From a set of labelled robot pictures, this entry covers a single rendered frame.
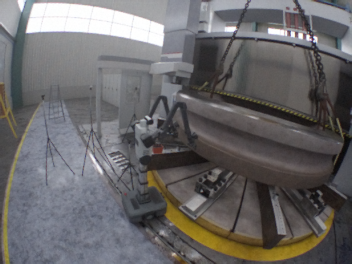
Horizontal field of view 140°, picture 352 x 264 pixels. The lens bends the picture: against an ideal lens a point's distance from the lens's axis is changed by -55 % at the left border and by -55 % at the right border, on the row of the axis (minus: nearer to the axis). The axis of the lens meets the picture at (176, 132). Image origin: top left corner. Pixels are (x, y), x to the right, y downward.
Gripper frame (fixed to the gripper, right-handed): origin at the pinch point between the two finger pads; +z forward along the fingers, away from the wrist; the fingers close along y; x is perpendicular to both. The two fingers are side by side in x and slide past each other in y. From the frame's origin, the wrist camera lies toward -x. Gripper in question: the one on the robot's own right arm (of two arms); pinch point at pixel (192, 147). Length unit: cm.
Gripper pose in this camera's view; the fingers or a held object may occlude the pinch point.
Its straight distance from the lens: 191.4
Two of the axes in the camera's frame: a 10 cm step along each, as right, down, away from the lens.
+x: -8.0, 5.3, -2.8
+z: 3.2, 7.7, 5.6
